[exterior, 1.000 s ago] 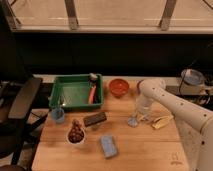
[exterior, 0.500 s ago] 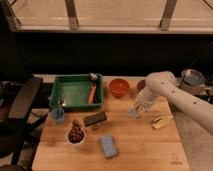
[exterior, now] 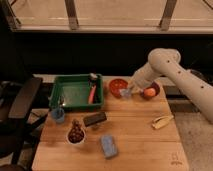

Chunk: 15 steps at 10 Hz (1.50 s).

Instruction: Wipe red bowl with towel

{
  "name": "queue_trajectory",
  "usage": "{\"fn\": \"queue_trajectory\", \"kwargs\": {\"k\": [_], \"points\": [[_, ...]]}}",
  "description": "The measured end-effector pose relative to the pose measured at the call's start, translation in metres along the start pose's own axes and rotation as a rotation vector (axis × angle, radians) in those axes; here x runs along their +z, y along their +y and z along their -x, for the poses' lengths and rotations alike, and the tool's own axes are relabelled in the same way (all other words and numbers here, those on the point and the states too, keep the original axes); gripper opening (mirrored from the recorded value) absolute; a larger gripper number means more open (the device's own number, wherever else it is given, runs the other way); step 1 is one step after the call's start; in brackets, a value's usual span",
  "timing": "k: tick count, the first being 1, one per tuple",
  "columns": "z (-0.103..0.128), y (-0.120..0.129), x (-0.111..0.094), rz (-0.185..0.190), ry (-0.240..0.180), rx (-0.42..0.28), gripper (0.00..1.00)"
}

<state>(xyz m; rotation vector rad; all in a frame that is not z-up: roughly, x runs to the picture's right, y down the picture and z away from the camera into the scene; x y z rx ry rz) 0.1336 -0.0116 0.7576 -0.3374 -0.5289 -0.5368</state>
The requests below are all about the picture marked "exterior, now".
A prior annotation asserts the light blue towel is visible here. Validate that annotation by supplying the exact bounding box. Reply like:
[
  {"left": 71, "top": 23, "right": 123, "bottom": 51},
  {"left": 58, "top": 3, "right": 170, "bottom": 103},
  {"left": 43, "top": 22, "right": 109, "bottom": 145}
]
[{"left": 120, "top": 88, "right": 132, "bottom": 99}]

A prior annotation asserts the red bowl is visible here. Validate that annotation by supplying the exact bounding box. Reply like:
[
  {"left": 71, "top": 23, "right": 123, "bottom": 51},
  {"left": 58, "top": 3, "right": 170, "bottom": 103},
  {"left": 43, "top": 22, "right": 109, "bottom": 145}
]
[{"left": 109, "top": 78, "right": 128, "bottom": 98}]

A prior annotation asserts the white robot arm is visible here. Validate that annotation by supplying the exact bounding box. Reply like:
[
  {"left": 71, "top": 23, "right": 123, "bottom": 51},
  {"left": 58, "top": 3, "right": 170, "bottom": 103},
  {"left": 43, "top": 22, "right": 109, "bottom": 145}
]
[{"left": 128, "top": 48, "right": 213, "bottom": 124}]

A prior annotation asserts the purple bowl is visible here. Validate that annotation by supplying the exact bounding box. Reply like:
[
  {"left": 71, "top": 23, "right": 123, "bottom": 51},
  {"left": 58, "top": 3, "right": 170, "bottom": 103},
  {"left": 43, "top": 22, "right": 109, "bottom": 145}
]
[{"left": 140, "top": 82, "right": 160, "bottom": 100}]

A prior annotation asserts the white bowl with brown food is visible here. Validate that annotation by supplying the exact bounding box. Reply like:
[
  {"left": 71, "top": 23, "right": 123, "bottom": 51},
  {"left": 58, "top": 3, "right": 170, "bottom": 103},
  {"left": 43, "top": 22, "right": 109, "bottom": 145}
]
[{"left": 67, "top": 119, "right": 85, "bottom": 145}]

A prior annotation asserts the orange fruit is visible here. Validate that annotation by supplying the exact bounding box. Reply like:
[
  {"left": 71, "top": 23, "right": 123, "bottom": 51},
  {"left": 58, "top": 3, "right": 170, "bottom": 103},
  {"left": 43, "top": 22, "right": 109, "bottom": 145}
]
[{"left": 144, "top": 88, "right": 156, "bottom": 98}]

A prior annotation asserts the black eraser block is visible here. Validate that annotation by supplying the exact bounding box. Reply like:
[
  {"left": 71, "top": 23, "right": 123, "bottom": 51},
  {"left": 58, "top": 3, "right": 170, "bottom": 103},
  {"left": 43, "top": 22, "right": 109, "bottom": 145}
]
[{"left": 83, "top": 112, "right": 107, "bottom": 127}]

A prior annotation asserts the yellow banana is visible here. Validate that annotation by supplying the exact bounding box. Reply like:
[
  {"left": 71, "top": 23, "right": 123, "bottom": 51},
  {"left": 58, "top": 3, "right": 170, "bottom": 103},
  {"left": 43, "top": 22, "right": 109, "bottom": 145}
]
[{"left": 152, "top": 115, "right": 174, "bottom": 129}]

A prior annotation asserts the green plastic tray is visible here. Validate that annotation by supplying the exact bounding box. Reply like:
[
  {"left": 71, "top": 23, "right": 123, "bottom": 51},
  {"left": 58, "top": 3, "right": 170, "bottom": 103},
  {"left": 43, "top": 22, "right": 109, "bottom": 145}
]
[{"left": 49, "top": 74, "right": 104, "bottom": 110}]

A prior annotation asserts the blue sponge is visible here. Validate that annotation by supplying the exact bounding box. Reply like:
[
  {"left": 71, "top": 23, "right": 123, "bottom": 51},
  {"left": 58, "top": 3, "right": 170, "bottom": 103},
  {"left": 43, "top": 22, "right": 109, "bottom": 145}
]
[{"left": 100, "top": 135, "right": 118, "bottom": 159}]

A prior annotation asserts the blue cup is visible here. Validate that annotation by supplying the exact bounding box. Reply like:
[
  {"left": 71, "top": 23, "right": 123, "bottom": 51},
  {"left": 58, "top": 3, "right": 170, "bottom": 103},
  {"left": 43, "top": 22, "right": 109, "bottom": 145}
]
[{"left": 51, "top": 107, "right": 65, "bottom": 124}]

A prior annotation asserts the black office chair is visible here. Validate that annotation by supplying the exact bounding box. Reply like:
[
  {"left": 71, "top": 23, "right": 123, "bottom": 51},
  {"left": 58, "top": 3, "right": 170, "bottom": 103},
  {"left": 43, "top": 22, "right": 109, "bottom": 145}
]
[{"left": 0, "top": 78, "right": 46, "bottom": 165}]

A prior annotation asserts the orange handled brush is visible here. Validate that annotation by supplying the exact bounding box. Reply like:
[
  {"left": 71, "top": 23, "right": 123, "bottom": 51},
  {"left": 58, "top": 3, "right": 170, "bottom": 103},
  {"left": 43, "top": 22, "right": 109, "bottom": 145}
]
[{"left": 88, "top": 73, "right": 98, "bottom": 104}]

